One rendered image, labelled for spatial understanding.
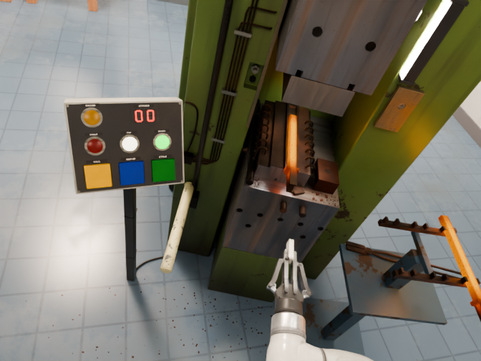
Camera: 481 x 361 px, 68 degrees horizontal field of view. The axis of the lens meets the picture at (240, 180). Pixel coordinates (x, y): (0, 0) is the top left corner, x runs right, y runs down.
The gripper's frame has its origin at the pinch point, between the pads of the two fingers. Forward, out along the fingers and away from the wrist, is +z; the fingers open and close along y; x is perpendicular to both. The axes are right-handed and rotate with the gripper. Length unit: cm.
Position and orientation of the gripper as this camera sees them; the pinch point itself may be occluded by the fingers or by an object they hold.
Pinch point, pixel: (290, 251)
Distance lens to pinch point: 111.6
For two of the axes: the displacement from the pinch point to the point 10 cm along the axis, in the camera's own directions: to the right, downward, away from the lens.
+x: 2.2, -6.5, -7.3
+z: 1.1, -7.3, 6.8
